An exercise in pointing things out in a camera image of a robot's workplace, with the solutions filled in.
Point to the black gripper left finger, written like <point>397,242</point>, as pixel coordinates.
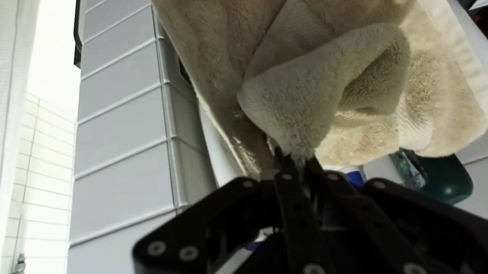
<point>229,222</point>

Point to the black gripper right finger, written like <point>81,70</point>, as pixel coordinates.
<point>406,228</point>

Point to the beige bath towel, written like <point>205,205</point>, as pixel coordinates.
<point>315,76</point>

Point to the dark green bottle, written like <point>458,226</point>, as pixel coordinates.
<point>447,176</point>

